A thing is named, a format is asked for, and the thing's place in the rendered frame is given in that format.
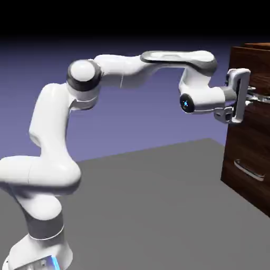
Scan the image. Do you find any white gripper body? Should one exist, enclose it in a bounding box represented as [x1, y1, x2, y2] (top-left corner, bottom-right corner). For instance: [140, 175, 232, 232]
[226, 67, 252, 125]

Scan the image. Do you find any curved silver drawer handle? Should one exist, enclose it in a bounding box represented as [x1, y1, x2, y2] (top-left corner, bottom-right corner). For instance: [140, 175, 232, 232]
[246, 92, 270, 103]
[233, 159, 266, 182]

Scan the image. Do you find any dark wood drawer front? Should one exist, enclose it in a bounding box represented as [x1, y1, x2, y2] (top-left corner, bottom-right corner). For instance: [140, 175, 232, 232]
[220, 118, 270, 218]
[226, 46, 270, 132]

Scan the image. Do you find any dark wood cabinet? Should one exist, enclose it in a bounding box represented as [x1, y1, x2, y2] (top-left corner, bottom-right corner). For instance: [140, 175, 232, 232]
[220, 42, 270, 218]

